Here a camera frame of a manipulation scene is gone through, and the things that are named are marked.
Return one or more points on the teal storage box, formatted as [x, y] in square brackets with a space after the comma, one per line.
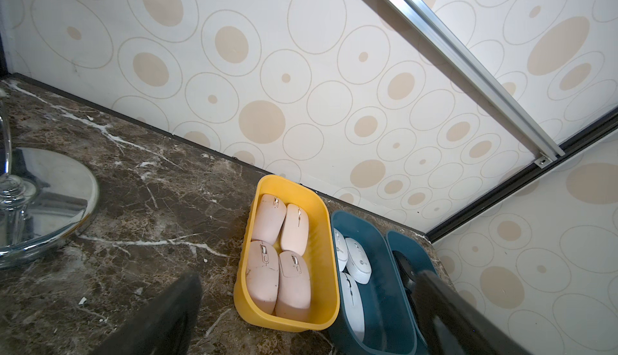
[389, 327]
[403, 246]

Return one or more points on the black mouse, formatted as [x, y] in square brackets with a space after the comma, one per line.
[406, 271]

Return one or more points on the yellow storage box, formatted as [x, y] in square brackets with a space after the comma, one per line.
[319, 256]

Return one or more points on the horizontal aluminium frame bar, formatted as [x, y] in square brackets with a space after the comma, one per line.
[490, 94]

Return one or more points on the right teal storage box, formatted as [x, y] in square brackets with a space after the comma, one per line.
[403, 246]

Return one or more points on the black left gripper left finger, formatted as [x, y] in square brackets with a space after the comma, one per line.
[164, 326]

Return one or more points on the pink mouse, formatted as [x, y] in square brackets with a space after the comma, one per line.
[262, 275]
[269, 218]
[294, 289]
[295, 229]

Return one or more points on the metal wire hook stand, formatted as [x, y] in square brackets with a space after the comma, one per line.
[46, 197]

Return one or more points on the white mouse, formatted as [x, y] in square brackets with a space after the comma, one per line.
[353, 306]
[342, 252]
[358, 264]

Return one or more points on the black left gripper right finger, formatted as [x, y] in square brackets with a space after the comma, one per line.
[451, 325]

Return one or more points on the left teal storage box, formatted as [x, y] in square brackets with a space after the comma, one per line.
[389, 327]

